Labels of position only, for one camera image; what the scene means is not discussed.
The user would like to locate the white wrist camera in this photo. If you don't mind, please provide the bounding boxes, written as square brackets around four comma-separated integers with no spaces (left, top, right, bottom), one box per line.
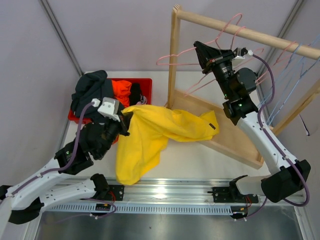
[232,47,253,62]
[91,97,121,122]

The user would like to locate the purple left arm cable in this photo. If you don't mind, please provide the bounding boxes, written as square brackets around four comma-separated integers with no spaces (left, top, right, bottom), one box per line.
[9,99,118,221]

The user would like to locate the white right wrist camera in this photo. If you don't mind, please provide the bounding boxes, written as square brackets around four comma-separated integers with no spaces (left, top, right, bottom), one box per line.
[232,47,253,62]

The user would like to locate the black shorts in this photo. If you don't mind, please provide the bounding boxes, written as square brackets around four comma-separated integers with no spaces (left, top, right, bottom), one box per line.
[129,83,142,106]

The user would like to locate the red plastic bin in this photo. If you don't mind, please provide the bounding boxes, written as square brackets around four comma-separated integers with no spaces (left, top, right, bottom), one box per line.
[67,77,153,146]

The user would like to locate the yellow shorts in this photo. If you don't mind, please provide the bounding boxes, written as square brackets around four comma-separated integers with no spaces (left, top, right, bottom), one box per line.
[115,104,220,185]

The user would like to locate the wooden clothes rack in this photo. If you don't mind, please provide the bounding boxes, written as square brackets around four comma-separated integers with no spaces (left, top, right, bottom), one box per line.
[163,3,320,170]

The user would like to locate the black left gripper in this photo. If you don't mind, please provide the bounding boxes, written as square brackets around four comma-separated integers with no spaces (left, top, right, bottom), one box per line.
[96,110,133,159]

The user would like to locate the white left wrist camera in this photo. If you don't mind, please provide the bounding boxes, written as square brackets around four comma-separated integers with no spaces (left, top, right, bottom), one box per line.
[91,97,121,122]

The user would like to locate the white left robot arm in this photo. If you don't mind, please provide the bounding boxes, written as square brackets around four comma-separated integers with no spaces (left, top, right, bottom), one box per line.
[0,112,133,225]

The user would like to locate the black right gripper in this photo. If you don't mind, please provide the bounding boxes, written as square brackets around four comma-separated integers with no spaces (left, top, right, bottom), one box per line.
[194,42,237,99]

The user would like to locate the pink shark print shorts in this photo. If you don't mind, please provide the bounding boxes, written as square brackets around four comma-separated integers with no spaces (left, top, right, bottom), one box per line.
[136,95,148,105]

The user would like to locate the orange shorts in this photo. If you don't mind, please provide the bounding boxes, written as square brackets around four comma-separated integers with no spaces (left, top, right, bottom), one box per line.
[111,80,132,108]

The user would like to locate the perforated cable duct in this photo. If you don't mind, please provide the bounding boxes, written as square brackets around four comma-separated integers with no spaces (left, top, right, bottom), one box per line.
[48,202,234,216]

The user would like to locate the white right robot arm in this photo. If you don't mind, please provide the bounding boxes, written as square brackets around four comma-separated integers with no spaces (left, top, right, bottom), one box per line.
[193,41,311,207]

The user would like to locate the dark grey shorts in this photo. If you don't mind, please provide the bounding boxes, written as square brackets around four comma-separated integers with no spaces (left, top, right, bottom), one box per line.
[70,70,116,124]

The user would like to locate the aluminium mounting rail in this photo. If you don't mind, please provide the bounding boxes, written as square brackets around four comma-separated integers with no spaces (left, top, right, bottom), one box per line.
[33,177,308,202]

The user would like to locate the blue hanger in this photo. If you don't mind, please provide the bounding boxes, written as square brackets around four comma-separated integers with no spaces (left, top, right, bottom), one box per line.
[259,44,305,126]
[259,42,320,135]

